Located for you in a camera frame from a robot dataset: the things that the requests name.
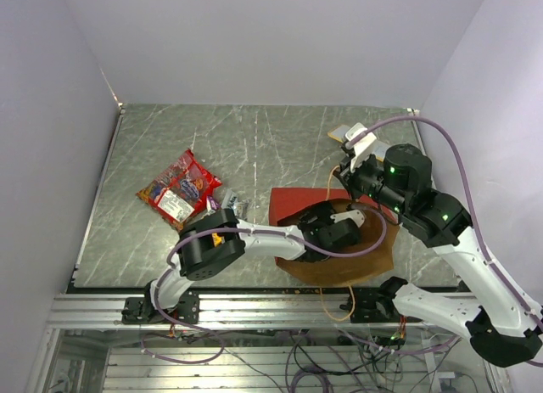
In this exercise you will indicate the red brown paper bag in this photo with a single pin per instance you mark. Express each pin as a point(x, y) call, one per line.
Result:
point(352, 256)

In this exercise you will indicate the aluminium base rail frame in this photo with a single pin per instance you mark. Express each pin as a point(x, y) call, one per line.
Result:
point(250, 340)

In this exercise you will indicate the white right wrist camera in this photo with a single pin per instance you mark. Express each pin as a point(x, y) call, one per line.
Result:
point(359, 144)

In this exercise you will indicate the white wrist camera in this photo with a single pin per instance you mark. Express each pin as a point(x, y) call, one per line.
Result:
point(352, 219)
point(359, 144)

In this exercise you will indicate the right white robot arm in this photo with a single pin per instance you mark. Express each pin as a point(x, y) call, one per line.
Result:
point(501, 323)

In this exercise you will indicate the large red snack bag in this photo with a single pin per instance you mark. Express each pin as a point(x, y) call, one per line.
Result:
point(179, 193)

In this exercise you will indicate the yellow m&m's packet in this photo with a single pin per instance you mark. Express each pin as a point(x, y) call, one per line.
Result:
point(217, 239)

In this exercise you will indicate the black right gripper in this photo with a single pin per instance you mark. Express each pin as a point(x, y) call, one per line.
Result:
point(348, 177)

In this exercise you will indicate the grey silver snack wrapper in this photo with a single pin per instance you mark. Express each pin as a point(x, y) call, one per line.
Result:
point(233, 202)

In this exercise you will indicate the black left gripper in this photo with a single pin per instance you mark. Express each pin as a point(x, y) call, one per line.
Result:
point(322, 212)

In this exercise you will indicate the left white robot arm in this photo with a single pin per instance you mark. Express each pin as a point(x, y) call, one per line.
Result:
point(212, 244)

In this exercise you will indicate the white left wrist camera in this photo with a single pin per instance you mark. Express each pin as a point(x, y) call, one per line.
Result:
point(352, 219)

